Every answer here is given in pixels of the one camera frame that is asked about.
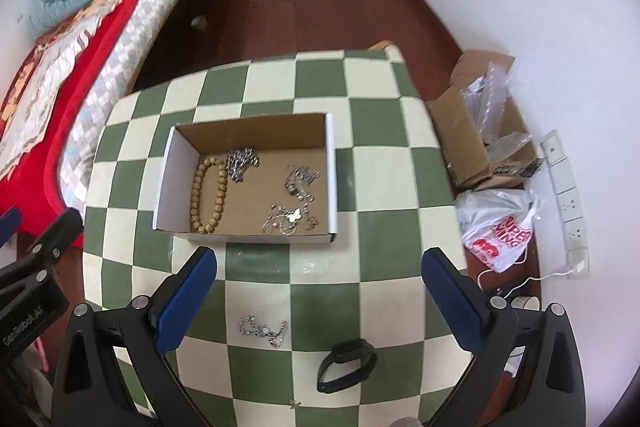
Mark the green checkered tablecloth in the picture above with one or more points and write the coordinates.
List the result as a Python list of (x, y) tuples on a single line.
[(276, 311)]

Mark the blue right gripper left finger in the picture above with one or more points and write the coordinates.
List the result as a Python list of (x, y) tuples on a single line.
[(180, 296)]

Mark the small bowl under bed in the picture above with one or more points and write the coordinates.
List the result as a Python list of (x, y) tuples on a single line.
[(199, 23)]

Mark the clear plastic packaging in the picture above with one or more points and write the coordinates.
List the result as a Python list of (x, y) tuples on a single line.
[(485, 99)]

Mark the silver charm jewelry cluster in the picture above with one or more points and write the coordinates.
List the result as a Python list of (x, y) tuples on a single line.
[(298, 183)]

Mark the patchwork checkered quilt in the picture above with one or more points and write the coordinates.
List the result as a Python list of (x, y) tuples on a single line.
[(117, 73)]

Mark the white cardboard jewelry box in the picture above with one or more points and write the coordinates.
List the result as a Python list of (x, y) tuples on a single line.
[(223, 181)]

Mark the white wall power strip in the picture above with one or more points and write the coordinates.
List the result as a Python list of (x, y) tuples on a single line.
[(567, 198)]

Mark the black smart band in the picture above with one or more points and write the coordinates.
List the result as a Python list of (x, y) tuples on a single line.
[(357, 355)]

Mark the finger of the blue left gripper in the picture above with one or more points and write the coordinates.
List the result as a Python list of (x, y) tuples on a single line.
[(10, 222)]

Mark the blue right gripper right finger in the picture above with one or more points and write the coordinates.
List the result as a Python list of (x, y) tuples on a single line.
[(458, 299)]

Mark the brown cardboard box on floor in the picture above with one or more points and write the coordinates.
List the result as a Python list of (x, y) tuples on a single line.
[(466, 156)]

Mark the small gold earring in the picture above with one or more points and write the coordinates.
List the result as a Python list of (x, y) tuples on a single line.
[(296, 403)]

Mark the white plastic shopping bag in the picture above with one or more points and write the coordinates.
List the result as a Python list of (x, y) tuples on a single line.
[(496, 225)]

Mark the red bed blanket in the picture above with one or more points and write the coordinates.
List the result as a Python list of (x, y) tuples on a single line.
[(27, 180)]

